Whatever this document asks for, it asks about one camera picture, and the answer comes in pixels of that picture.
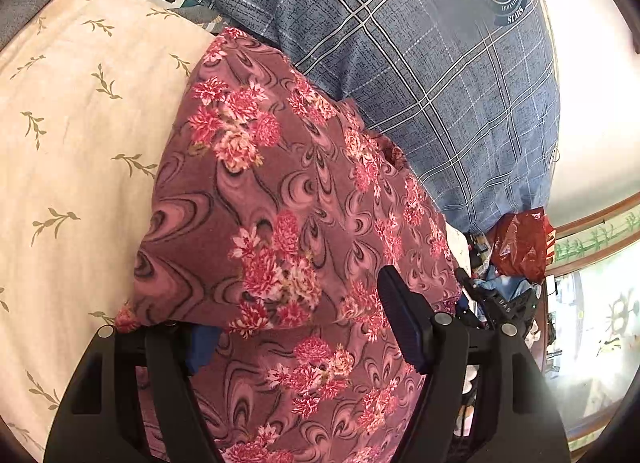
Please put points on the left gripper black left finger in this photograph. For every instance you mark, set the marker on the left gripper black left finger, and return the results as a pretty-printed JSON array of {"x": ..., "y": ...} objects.
[{"x": 99, "y": 418}]

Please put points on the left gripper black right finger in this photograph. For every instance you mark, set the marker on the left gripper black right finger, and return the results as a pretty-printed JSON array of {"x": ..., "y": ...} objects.
[{"x": 484, "y": 399}]

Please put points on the maroon floral garment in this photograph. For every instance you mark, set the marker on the maroon floral garment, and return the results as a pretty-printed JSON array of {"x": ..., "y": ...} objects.
[{"x": 273, "y": 211}]

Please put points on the blue crumpled clothing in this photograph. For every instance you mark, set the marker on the blue crumpled clothing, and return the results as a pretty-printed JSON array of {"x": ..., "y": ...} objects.
[{"x": 508, "y": 286}]

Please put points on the red plastic bag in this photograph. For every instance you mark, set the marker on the red plastic bag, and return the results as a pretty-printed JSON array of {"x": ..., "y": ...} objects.
[{"x": 523, "y": 245}]

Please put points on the blue plaid quilt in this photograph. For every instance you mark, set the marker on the blue plaid quilt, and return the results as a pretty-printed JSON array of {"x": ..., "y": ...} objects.
[{"x": 466, "y": 88}]

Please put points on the cream leaf-print pillow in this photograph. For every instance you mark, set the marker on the cream leaf-print pillow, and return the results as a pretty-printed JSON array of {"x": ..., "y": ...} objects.
[{"x": 89, "y": 92}]

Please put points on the window frame with green pattern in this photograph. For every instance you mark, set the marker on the window frame with green pattern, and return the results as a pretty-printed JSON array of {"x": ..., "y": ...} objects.
[{"x": 595, "y": 237}]

